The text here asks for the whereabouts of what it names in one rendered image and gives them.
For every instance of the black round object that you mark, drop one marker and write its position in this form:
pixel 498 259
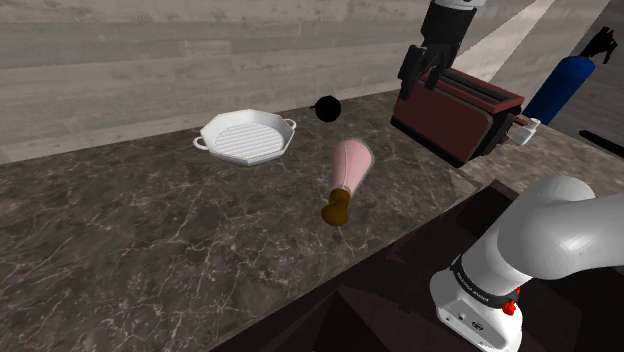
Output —
pixel 327 109

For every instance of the dark red toaster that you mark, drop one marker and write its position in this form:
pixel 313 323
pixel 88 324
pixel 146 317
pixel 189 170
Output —
pixel 443 119

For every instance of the white octagonal grill pan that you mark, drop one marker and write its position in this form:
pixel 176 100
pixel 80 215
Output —
pixel 248 139

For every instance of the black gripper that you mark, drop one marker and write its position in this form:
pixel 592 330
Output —
pixel 446 27

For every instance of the blue fire extinguisher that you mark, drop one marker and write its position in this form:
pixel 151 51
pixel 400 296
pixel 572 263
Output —
pixel 560 88

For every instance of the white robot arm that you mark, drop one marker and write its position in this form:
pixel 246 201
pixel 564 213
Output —
pixel 546 229

